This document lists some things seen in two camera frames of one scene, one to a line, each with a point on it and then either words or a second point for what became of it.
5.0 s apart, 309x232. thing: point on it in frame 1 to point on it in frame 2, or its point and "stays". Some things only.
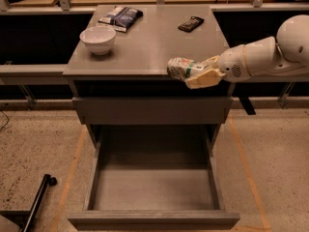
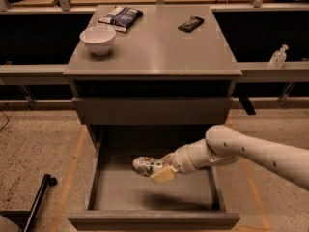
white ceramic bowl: x=99 y=40 stays
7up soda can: x=182 y=69 to x=144 y=165
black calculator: x=192 y=24 stays
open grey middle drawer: x=154 y=178 stays
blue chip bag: x=122 y=17 stays
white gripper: x=232 y=65 to x=181 y=160
